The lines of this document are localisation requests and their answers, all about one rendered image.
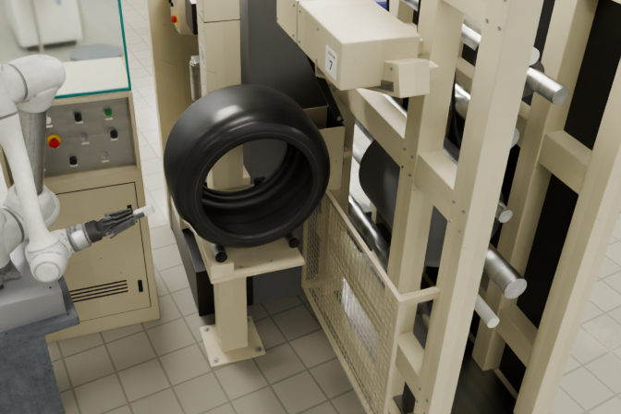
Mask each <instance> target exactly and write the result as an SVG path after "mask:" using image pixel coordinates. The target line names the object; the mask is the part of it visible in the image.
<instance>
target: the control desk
mask: <svg viewBox="0 0 621 414"><path fill-rule="evenodd" d="M0 165H1V168H2V171H3V175H4V179H5V182H6V188H7V192H8V190H9V189H10V188H11V187H12V186H13V185H15V183H14V179H13V176H12V172H11V169H10V165H9V162H8V160H7V158H6V154H5V152H4V150H3V148H2V146H1V144H0ZM43 184H44V185H45V186H46V187H47V188H48V189H49V190H51V191H52V192H53V193H54V194H55V195H56V196H57V198H58V199H59V201H60V205H61V211H60V214H59V216H58V217H57V219H56V220H55V222H54V223H53V224H52V225H51V226H50V227H48V228H47V229H48V231H49V232H52V231H56V230H58V229H65V228H68V227H70V226H73V225H76V224H79V223H83V224H84V225H85V223H88V222H90V221H92V220H95V221H97V222H98V221H100V220H101V219H104V217H105V215H104V214H105V213H112V212H117V211H121V210H125V209H128V208H131V209H133V211H135V210H138V209H139V208H142V207H144V206H146V200H145V192H144V185H143V176H142V170H141V161H140V147H139V140H138V131H137V124H136V117H135V109H134V102H133V94H132V91H117V92H108V93H101V94H93V95H84V96H76V97H67V98H59V99H54V100H53V103H52V105H51V106H50V107H49V108H48V109H47V122H46V142H45V161H44V180H43ZM137 221H138V222H137V223H136V222H135V223H136V224H135V225H133V226H132V227H130V228H128V229H126V230H125V231H123V232H121V233H119V234H117V235H116V236H115V237H113V238H110V237H109V236H106V237H103V239H102V240H100V241H97V242H95V243H91V246H90V247H88V248H86V249H84V250H81V251H77V252H75V253H73V254H72V255H71V257H70V258H69V259H68V265H67V269H66V271H65V273H64V274H63V276H64V278H65V281H66V283H67V288H68V290H69V293H70V296H71V298H72V300H73V303H74V306H75V308H76V311H77V314H78V316H79V321H80V323H79V324H78V325H75V326H72V327H69V328H67V329H64V330H61V331H58V332H55V333H52V334H49V335H46V336H45V339H46V343H51V342H54V341H59V340H63V339H68V338H71V337H76V336H81V335H88V334H92V333H97V332H101V331H105V330H110V329H114V328H118V327H122V326H127V325H132V324H135V323H143V322H148V321H152V320H156V319H160V312H159V305H158V298H157V290H156V283H155V275H154V267H153V259H152V245H151V238H150V230H149V222H148V215H146V216H144V217H141V218H140V219H137Z"/></svg>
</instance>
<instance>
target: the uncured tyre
mask: <svg viewBox="0 0 621 414"><path fill-rule="evenodd" d="M266 139H270V140H282V141H285V142H286V149H285V153H284V155H283V158H282V160H281V162H280V164H279V165H278V166H277V167H276V168H275V170H274V171H273V172H272V174H271V175H269V176H268V177H267V178H265V179H264V180H263V181H262V182H261V183H259V184H257V185H255V186H253V187H251V188H248V189H243V190H239V191H230V192H227V191H219V190H214V189H209V188H207V187H205V186H203V185H204V182H205V179H206V177H207V176H208V174H209V172H210V170H211V169H212V167H213V166H214V165H215V163H216V162H217V161H218V160H219V159H220V158H221V157H222V156H224V155H225V154H226V153H227V152H229V151H231V150H232V149H234V148H236V147H237V146H239V145H241V144H244V143H246V142H249V141H253V140H266ZM164 176H165V179H166V182H167V185H168V188H169V191H170V194H171V197H172V200H173V203H174V205H175V208H176V210H177V213H178V215H179V216H180V218H181V219H182V221H183V220H185V221H186V222H188V223H189V224H190V225H191V227H192V228H193V229H194V231H195V232H196V233H197V236H199V237H201V238H202V239H204V240H206V241H208V242H211V243H213V244H215V245H218V246H222V247H227V248H236V249H243V248H252V247H258V246H261V245H265V244H268V243H271V242H274V241H276V240H277V239H280V238H282V237H284V236H286V235H288V234H290V233H291V232H293V231H294V230H296V229H297V228H298V227H299V226H301V225H302V224H303V223H304V222H305V221H306V220H307V219H308V218H309V217H310V216H311V215H312V214H313V212H314V211H315V210H316V208H317V207H318V206H319V204H320V202H321V201H322V199H323V196H324V193H325V191H326V189H327V186H328V182H329V178H330V158H329V152H328V149H327V145H326V143H325V140H324V138H323V135H322V134H321V132H320V131H319V129H317V128H316V126H315V125H314V124H313V122H312V121H311V119H310V118H309V117H308V116H307V114H306V113H305V112H304V110H303V109H302V108H301V107H300V105H299V104H298V103H297V102H295V101H294V100H293V99H292V98H290V97H289V96H287V95H286V94H284V93H282V92H280V91H277V90H275V89H272V88H269V87H266V86H262V85H256V84H238V85H232V86H227V87H224V88H221V89H218V90H216V91H212V92H210V93H208V94H206V95H204V96H203V97H201V98H200V99H199V100H197V101H196V102H195V103H193V104H192V105H191V106H190V107H189V108H188V109H187V110H186V111H185V112H184V113H183V114H182V115H181V116H180V117H179V119H178V120H177V121H176V123H175V124H174V126H173V128H172V129H171V132H170V134H169V136H168V139H167V142H166V145H165V149H164ZM183 222H184V221H183ZM184 223H185V222H184Z"/></svg>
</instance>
